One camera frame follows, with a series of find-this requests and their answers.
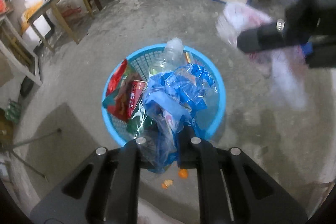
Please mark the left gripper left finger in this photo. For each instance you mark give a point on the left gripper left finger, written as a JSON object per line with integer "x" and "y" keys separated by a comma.
{"x": 102, "y": 189}

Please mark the red milk drink can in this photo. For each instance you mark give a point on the red milk drink can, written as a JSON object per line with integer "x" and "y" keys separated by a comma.
{"x": 136, "y": 89}

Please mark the orange peel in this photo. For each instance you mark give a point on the orange peel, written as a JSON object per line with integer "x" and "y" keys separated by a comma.
{"x": 183, "y": 173}

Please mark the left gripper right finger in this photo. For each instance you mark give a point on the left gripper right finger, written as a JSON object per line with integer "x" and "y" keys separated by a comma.
{"x": 232, "y": 188}

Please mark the green label plastic bottle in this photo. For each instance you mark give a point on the green label plastic bottle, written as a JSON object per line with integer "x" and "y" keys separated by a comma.
{"x": 170, "y": 59}

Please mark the blue plastic wrapper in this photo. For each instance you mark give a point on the blue plastic wrapper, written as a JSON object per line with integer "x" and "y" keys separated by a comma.
{"x": 171, "y": 102}

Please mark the yellow plastic bag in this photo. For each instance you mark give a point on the yellow plastic bag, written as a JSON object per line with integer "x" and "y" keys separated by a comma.
{"x": 27, "y": 14}

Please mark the red snack packet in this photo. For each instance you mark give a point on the red snack packet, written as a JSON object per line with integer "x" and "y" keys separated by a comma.
{"x": 117, "y": 93}

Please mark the blue mesh trash basket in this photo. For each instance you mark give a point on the blue mesh trash basket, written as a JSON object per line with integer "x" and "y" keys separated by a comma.
{"x": 143, "y": 58}

